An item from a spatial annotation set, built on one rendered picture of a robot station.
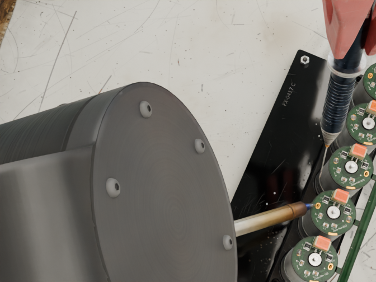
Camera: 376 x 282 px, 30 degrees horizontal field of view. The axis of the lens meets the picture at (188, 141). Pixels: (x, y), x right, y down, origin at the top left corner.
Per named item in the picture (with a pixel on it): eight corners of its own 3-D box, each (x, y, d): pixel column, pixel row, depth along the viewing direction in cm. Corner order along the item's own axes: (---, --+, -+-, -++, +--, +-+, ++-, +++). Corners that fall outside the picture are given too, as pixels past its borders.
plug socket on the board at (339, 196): (328, 203, 38) (331, 201, 38) (334, 189, 39) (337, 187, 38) (342, 210, 38) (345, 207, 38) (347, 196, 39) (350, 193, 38)
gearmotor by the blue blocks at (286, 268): (272, 280, 42) (285, 271, 37) (287, 243, 43) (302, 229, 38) (310, 297, 42) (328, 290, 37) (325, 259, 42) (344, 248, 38)
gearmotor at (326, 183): (306, 197, 44) (323, 177, 39) (320, 162, 44) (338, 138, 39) (343, 213, 43) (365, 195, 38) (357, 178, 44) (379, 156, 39)
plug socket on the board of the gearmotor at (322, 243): (310, 250, 38) (312, 248, 37) (315, 236, 38) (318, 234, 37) (324, 257, 38) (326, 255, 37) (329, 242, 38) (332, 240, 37)
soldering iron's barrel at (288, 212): (290, 200, 39) (192, 229, 35) (305, 191, 37) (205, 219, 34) (300, 224, 38) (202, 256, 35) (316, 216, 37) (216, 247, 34)
